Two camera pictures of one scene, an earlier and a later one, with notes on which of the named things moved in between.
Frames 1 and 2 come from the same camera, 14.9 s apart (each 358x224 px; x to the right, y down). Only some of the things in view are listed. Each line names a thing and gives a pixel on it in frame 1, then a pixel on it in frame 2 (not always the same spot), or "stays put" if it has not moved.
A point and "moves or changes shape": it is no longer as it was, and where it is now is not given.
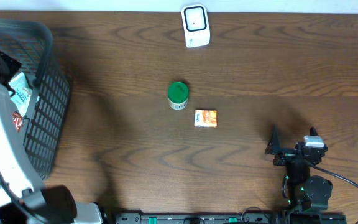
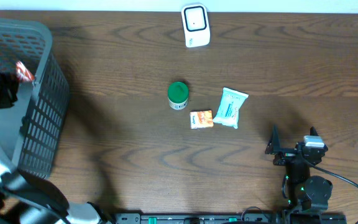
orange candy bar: (17, 119) -> (22, 73)
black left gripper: (1, 62) -> (0, 89)
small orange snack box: (206, 118) moves or changes shape
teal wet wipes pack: (23, 93) -> (231, 102)
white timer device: (196, 25) stays put
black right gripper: (274, 145) stays put
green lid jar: (178, 93) stays put
